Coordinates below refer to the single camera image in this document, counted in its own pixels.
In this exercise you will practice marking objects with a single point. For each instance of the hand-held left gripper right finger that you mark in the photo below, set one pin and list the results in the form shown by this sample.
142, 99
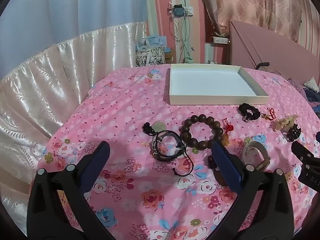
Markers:
227, 167

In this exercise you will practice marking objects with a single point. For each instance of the pink headboard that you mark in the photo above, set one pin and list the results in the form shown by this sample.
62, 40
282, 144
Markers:
262, 47

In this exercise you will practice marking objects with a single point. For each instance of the pink floral bedsheet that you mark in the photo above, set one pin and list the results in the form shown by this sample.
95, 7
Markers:
130, 120

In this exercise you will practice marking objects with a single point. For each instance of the light blue paper bag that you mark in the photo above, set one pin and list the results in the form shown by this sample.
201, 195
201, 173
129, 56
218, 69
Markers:
152, 41

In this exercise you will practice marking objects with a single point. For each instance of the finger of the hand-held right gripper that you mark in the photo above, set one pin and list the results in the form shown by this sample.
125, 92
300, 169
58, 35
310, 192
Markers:
300, 150

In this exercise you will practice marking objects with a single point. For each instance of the white pillow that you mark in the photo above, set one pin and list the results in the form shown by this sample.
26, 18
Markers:
312, 83

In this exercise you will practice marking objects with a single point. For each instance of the patterned paper gift bag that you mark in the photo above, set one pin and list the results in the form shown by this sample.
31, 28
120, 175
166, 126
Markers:
150, 57

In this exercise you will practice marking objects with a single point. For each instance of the pale blue sheer curtain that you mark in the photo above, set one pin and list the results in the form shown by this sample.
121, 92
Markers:
75, 5

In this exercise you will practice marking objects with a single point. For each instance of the pink floral curtain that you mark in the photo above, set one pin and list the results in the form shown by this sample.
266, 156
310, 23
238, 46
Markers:
250, 2

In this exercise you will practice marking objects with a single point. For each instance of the wall socket with chargers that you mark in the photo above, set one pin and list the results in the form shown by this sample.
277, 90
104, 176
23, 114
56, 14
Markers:
178, 11

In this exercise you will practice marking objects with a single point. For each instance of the white satin curtain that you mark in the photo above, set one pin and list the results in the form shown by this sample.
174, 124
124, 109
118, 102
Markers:
50, 80

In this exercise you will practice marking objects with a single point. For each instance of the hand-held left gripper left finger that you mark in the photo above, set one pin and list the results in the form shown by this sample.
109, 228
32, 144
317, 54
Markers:
96, 165

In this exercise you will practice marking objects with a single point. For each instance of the black scrunchie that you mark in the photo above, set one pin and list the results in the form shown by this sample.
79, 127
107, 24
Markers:
243, 108

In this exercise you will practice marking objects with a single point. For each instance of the beige band wristwatch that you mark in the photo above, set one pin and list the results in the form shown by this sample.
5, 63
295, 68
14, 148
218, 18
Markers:
260, 146

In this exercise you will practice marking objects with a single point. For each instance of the white shallow tray box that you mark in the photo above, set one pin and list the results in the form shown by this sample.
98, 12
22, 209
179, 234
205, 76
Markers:
210, 85

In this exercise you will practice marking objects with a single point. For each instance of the small cardboard box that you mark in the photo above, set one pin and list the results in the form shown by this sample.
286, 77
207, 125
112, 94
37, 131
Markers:
169, 56

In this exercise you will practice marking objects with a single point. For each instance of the white power strip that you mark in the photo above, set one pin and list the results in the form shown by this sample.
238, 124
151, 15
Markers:
220, 40

